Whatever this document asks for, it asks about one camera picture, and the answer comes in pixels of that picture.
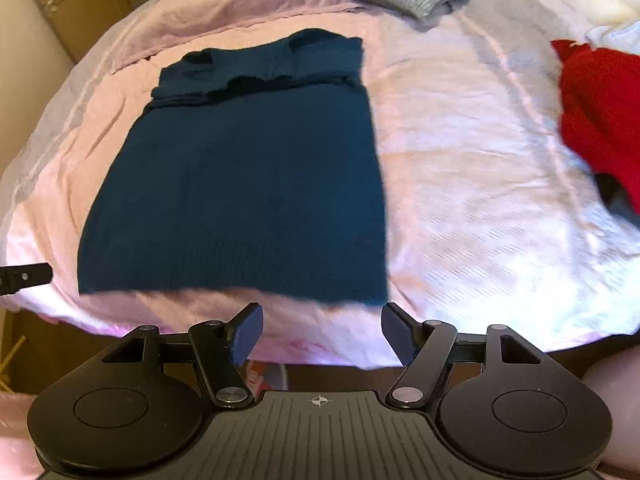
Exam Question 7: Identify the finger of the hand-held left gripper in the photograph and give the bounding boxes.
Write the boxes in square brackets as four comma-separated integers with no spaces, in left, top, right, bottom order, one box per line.
[0,262,53,297]

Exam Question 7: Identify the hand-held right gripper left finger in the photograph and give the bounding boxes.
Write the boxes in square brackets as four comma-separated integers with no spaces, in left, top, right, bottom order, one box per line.
[101,302,265,409]

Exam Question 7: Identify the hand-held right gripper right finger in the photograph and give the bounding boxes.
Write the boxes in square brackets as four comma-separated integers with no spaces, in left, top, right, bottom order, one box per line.
[381,302,547,409]

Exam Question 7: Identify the blue knit sweater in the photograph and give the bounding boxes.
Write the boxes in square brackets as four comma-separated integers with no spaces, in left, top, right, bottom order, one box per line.
[77,29,391,306]

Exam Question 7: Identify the red and white object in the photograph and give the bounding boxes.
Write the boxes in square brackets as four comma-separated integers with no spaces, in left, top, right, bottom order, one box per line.
[247,360,288,391]

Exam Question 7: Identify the wooden door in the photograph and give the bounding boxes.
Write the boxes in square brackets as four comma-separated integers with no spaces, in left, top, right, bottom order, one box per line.
[20,0,136,63]

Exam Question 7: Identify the red knit sweater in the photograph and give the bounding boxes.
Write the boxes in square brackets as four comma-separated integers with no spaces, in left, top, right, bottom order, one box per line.
[550,39,640,191]

